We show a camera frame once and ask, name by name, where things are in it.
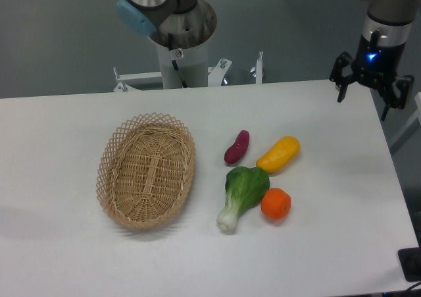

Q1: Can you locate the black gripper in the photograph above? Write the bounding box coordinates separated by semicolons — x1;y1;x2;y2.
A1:
329;36;414;121

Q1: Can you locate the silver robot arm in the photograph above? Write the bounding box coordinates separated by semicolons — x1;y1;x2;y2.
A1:
116;0;420;110

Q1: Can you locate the yellow mango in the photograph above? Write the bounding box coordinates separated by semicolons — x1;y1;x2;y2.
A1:
256;136;301;174

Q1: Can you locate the orange fruit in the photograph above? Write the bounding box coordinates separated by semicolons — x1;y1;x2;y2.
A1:
260;188;291;221

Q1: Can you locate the purple sweet potato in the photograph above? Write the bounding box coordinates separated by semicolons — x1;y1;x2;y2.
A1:
224;130;250;165

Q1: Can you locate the green bok choy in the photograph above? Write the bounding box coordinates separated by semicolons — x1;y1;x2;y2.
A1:
216;166;270;232

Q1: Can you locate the black device at table edge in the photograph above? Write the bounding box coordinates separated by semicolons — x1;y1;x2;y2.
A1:
397;247;420;283

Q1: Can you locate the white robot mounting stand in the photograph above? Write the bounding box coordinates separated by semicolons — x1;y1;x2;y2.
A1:
112;36;266;93

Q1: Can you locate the oval wicker basket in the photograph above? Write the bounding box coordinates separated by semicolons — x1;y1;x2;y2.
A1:
96;113;195;230

